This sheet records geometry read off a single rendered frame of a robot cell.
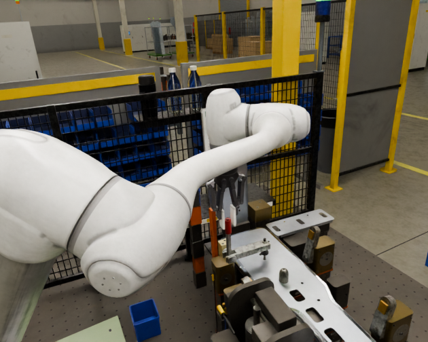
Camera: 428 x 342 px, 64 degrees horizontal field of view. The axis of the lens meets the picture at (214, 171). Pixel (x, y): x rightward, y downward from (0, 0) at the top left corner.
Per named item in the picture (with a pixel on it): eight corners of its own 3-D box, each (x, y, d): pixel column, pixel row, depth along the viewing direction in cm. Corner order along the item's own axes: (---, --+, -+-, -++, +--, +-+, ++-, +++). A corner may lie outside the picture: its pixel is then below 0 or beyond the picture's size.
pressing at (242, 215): (248, 220, 151) (246, 147, 138) (224, 227, 147) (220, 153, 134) (247, 220, 152) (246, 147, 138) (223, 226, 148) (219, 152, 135)
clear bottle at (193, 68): (205, 109, 163) (202, 65, 155) (191, 111, 161) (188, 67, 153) (200, 106, 169) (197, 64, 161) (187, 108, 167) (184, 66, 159)
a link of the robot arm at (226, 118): (202, 146, 100) (247, 148, 96) (198, 92, 94) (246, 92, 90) (212, 135, 109) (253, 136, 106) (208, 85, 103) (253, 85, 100)
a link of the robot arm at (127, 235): (206, 199, 57) (134, 157, 56) (166, 278, 41) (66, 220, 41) (175, 249, 63) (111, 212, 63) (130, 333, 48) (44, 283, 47)
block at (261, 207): (270, 273, 164) (271, 205, 150) (255, 277, 161) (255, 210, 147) (261, 262, 171) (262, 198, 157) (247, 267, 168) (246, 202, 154)
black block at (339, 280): (350, 343, 127) (359, 279, 116) (328, 352, 124) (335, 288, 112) (340, 332, 132) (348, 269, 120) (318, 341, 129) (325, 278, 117)
